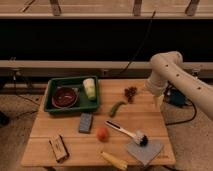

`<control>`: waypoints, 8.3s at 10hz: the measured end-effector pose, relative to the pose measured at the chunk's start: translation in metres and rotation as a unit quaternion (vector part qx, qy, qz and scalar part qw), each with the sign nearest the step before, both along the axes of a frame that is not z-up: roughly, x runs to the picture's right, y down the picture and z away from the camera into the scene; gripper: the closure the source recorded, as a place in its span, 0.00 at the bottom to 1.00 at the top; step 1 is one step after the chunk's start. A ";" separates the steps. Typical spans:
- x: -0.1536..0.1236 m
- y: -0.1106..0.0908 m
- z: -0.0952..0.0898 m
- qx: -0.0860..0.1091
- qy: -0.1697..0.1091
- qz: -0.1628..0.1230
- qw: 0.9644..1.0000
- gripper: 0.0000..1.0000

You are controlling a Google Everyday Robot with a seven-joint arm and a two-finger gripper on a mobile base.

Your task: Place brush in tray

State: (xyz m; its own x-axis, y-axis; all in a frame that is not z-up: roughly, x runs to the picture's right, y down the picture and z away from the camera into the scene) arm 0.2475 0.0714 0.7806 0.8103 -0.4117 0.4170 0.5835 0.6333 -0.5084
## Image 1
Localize white dish brush black bristles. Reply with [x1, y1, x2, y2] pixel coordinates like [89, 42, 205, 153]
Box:
[106, 120, 148, 146]

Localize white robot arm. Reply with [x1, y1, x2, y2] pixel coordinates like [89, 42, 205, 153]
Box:
[145, 51, 213, 121]

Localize pale green cup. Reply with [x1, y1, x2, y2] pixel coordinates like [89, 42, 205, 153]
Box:
[83, 78, 96, 100]

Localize green pepper toy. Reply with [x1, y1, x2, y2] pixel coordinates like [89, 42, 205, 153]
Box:
[109, 101, 126, 117]

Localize dark red grape bunch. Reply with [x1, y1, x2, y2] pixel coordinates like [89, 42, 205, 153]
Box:
[124, 87, 137, 103]

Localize grey blue sponge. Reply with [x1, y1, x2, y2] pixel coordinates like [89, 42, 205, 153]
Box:
[79, 113, 93, 133]

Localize dark red bowl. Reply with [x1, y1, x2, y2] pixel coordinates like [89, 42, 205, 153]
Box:
[51, 87, 78, 108]

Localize orange tomato toy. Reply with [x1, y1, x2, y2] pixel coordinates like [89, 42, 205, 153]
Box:
[96, 127, 109, 142]

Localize black power box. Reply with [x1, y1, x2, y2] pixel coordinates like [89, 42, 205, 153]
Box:
[169, 89, 186, 107]

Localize grey cloth square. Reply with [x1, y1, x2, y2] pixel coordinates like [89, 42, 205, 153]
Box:
[126, 140, 164, 166]

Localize brown wooden box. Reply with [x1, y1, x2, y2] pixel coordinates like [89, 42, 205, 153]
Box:
[49, 135, 69, 163]

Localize black hanging cable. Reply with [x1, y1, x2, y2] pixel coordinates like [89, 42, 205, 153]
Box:
[119, 9, 157, 75]

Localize black floor cable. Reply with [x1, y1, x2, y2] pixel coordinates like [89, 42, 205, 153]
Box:
[11, 71, 42, 119]

